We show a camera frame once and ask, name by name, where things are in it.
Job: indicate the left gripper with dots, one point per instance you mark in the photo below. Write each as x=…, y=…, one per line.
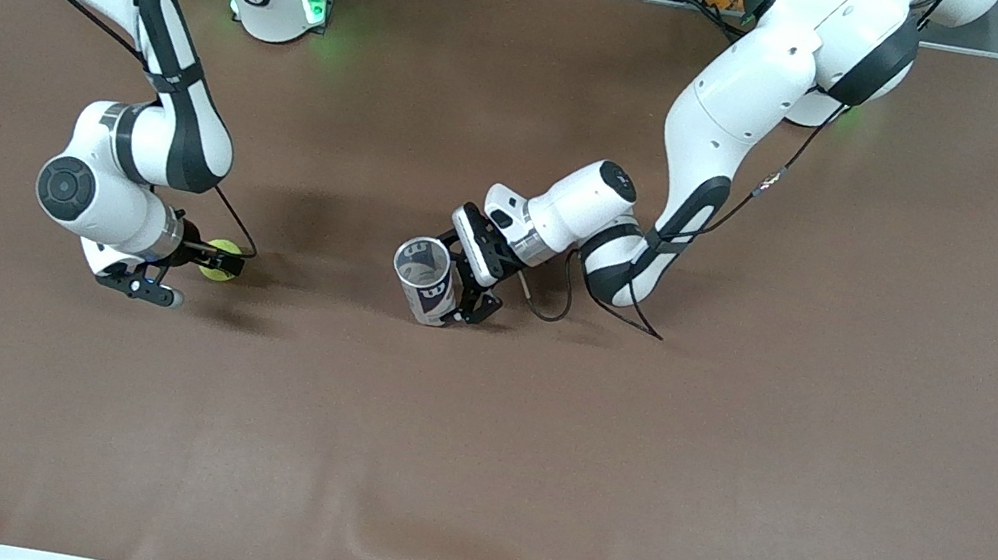
x=473, y=294

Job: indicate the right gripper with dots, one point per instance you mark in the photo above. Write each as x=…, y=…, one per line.
x=193, y=250

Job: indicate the yellow tennis ball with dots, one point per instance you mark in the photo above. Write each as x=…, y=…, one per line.
x=217, y=270

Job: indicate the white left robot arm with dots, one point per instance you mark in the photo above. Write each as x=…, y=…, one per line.
x=741, y=108

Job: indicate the Wilson tennis ball can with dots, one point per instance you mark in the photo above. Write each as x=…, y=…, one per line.
x=433, y=299

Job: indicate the brown table mat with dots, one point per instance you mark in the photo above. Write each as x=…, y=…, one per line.
x=468, y=467

